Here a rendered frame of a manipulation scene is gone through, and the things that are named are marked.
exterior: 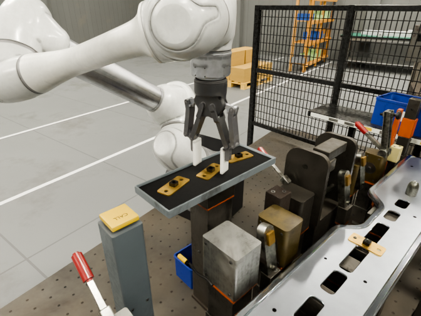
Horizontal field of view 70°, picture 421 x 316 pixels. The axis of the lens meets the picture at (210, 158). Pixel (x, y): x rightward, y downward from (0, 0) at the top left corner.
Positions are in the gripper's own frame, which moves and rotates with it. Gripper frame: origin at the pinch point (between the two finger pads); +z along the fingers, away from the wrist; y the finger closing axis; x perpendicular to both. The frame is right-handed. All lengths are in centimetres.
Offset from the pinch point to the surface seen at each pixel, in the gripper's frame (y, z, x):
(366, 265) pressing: 39.8, 19.9, 5.9
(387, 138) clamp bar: 37, 8, 60
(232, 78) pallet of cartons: -268, 101, 509
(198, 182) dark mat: 0.6, 4.0, -6.1
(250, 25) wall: -469, 27, 998
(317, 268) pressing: 30.2, 19.9, -1.1
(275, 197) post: 15.8, 10.2, 7.1
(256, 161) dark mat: 7.6, 4.0, 11.7
